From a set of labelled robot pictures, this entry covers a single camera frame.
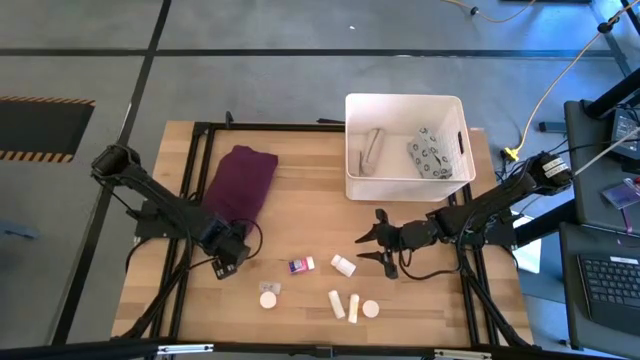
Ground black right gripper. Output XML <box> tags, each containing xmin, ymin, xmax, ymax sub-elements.
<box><xmin>354</xmin><ymin>208</ymin><xmax>442</xmax><ymax>280</ymax></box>

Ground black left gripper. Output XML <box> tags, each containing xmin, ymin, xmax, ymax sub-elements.
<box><xmin>199</xmin><ymin>217</ymin><xmax>251</xmax><ymax>281</ymax></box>

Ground white plastic pill bottle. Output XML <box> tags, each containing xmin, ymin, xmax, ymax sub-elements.
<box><xmin>330</xmin><ymin>253</ymin><xmax>358</xmax><ymax>279</ymax></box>

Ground pink and white small box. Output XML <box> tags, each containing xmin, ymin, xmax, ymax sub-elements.
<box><xmin>288</xmin><ymin>256</ymin><xmax>316</xmax><ymax>275</ymax></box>

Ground grey cross-print pouch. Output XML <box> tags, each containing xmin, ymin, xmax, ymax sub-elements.
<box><xmin>406</xmin><ymin>126</ymin><xmax>454</xmax><ymax>181</ymax></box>

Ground grey tube in bin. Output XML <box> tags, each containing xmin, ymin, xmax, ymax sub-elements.
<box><xmin>359</xmin><ymin>127</ymin><xmax>387</xmax><ymax>177</ymax></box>

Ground white perforated plastic basket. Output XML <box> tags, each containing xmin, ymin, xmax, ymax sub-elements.
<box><xmin>344</xmin><ymin>92</ymin><xmax>477</xmax><ymax>203</ymax></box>

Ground purple folded cloth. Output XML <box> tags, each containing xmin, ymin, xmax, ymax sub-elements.
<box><xmin>200</xmin><ymin>144</ymin><xmax>280</xmax><ymax>237</ymax></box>

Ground white paper sheet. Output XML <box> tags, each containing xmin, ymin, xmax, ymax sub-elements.
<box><xmin>510</xmin><ymin>213</ymin><xmax>544</xmax><ymax>275</ymax></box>

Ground black bar silver brackets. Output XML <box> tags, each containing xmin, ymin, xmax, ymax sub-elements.
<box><xmin>0</xmin><ymin>338</ymin><xmax>640</xmax><ymax>360</ymax></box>

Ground black keyboard tray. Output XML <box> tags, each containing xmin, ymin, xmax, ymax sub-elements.
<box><xmin>558</xmin><ymin>221</ymin><xmax>640</xmax><ymax>359</ymax></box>

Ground black desk top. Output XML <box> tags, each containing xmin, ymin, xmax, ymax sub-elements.
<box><xmin>563</xmin><ymin>98</ymin><xmax>640</xmax><ymax>232</ymax></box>

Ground blue floor object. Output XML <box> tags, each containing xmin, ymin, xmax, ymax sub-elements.
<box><xmin>0</xmin><ymin>218</ymin><xmax>42</xmax><ymax>241</ymax></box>

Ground black computer keyboard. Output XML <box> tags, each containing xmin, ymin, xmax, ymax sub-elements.
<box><xmin>577</xmin><ymin>253</ymin><xmax>640</xmax><ymax>337</ymax></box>

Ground black hazard-striped floor mat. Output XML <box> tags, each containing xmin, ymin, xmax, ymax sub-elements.
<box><xmin>0</xmin><ymin>95</ymin><xmax>97</xmax><ymax>164</ymax></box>

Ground purple card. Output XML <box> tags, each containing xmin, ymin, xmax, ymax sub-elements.
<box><xmin>601</xmin><ymin>177</ymin><xmax>640</xmax><ymax>211</ymax></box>

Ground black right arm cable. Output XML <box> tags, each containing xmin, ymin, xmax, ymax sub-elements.
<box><xmin>397</xmin><ymin>247</ymin><xmax>464</xmax><ymax>281</ymax></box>

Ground black aluminium table frame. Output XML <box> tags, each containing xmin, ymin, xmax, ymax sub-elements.
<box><xmin>112</xmin><ymin>110</ymin><xmax>536</xmax><ymax>351</ymax></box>

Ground yellow cable with plug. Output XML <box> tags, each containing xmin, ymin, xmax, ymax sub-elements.
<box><xmin>502</xmin><ymin>0</ymin><xmax>640</xmax><ymax>164</ymax></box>

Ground white cable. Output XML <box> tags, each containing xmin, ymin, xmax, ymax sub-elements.
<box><xmin>573</xmin><ymin>127</ymin><xmax>640</xmax><ymax>177</ymax></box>

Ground yellow cable black connector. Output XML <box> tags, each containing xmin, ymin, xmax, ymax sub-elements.
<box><xmin>442</xmin><ymin>0</ymin><xmax>537</xmax><ymax>25</ymax></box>

